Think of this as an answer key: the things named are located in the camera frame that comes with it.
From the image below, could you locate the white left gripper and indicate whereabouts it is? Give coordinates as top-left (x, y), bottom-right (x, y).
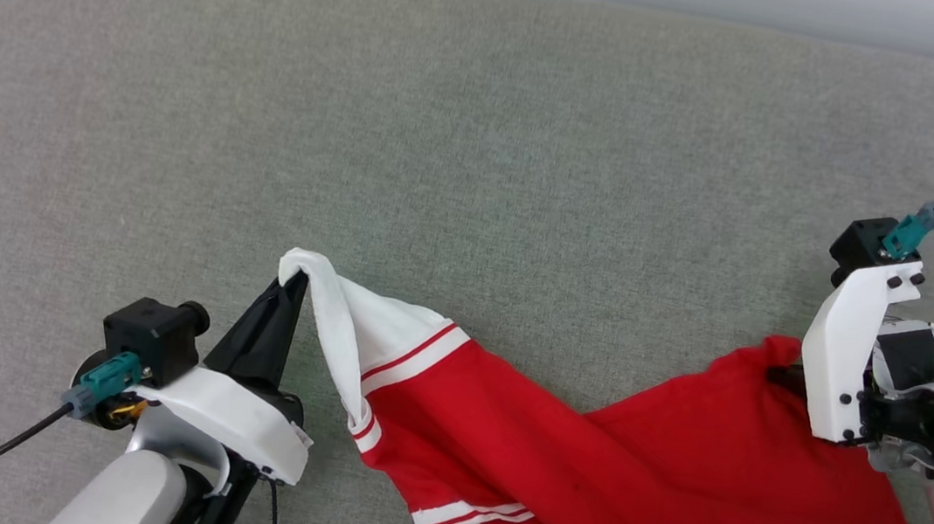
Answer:
top-left (128, 253), bottom-right (334, 489)

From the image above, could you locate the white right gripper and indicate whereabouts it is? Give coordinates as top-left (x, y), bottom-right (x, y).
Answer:
top-left (758, 248), bottom-right (934, 455)

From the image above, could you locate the red garment with white trim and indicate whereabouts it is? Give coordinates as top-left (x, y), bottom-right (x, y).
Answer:
top-left (250, 245), bottom-right (934, 524)

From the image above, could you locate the grey fabric sofa cushion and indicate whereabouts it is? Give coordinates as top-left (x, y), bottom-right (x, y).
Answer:
top-left (0, 0), bottom-right (934, 524)

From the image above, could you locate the teal cable connector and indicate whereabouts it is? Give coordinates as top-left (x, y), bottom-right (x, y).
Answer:
top-left (60, 345), bottom-right (147, 426)
top-left (879, 196), bottom-right (934, 265)

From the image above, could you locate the thin black cable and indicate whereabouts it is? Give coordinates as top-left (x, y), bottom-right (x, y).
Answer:
top-left (259, 477), bottom-right (285, 524)

